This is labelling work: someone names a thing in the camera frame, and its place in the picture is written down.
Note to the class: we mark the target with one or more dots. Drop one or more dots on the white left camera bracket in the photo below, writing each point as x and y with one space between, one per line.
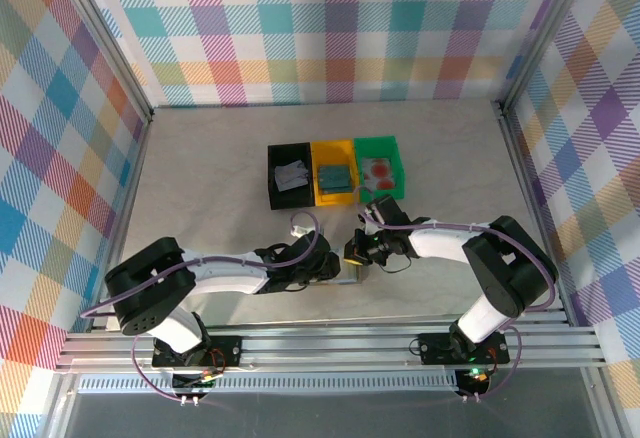
297 231

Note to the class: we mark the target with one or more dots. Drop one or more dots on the black plastic bin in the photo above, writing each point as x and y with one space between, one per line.
292 201

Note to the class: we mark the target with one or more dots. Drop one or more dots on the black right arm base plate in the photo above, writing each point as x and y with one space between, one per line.
435 350

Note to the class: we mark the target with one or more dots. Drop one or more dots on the green plastic bin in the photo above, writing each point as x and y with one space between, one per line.
387 194

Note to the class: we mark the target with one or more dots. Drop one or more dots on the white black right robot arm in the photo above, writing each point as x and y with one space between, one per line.
510 268

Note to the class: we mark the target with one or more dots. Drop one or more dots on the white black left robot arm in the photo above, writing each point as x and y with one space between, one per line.
150 288

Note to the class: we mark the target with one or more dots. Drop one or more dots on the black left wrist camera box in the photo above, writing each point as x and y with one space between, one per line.
312 247

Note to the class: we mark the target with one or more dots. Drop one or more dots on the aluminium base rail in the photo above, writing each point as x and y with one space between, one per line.
325 348

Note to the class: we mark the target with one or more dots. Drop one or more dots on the white VIP card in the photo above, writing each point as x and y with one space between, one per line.
287 170

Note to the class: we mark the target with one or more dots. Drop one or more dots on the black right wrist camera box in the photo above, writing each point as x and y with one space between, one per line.
385 210

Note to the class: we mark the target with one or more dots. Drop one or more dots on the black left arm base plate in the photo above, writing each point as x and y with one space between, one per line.
225 350

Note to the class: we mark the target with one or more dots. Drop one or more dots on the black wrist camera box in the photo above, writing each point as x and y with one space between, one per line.
312 247
385 210

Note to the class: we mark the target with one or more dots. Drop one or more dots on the yellow plastic bin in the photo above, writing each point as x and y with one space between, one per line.
335 199

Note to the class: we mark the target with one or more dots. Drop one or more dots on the small black control board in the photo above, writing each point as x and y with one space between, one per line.
195 382
475 379

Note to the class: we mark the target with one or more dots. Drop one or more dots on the aluminium frame post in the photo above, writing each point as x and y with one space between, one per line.
102 38
544 33

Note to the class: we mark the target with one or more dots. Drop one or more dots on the aluminium side rail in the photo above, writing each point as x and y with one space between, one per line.
525 183

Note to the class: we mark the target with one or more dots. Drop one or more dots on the teal card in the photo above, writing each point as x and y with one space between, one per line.
334 178

